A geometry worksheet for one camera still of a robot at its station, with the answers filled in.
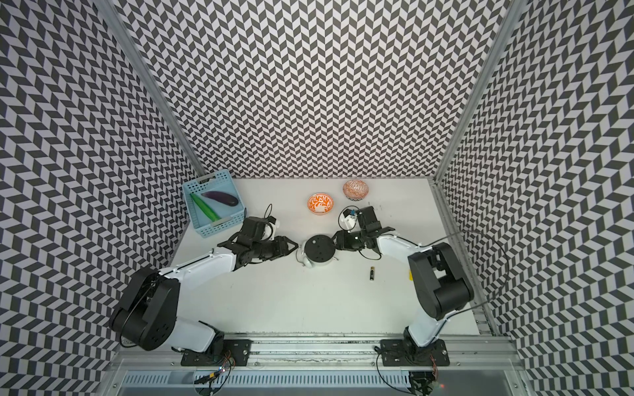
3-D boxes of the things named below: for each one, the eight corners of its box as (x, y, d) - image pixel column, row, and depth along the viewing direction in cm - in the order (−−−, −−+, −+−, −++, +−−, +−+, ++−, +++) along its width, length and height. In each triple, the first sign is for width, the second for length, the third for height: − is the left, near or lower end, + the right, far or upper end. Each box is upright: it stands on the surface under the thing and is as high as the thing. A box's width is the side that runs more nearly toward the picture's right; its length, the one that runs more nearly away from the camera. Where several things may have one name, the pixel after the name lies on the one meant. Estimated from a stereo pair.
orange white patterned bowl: (307, 215, 108) (307, 208, 104) (309, 200, 114) (308, 192, 110) (332, 215, 108) (333, 208, 104) (332, 200, 114) (332, 192, 110)
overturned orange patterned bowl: (343, 200, 111) (343, 196, 109) (342, 184, 118) (342, 179, 115) (368, 200, 111) (369, 196, 109) (366, 184, 118) (367, 179, 115)
